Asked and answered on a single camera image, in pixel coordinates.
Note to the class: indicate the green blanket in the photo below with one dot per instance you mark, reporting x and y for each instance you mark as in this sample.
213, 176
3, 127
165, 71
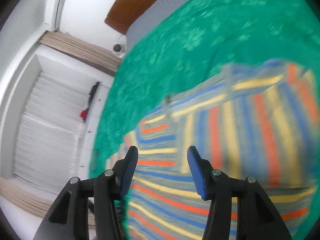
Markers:
187, 30

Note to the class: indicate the white air conditioner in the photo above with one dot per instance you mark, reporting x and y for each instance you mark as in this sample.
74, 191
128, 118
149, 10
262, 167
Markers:
53, 11

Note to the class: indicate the beige curtain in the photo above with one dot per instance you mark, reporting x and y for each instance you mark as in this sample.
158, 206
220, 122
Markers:
80, 52
22, 195

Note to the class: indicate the white security camera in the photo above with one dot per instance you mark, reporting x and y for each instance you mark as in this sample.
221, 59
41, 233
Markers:
118, 48

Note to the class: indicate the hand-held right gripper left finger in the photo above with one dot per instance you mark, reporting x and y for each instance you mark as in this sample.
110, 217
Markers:
127, 171

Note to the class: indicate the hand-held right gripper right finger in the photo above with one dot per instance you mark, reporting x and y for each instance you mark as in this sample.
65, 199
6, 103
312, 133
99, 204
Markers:
197, 172

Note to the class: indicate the red object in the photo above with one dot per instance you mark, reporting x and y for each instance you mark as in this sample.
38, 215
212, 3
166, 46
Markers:
84, 114

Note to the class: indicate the brown wooden headboard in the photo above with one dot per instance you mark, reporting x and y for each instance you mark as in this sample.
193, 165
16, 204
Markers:
130, 7

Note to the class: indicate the striped knit sweater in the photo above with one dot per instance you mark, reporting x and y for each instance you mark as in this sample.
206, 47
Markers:
250, 130

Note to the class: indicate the white window blind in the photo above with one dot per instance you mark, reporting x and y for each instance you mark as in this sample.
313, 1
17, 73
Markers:
50, 130

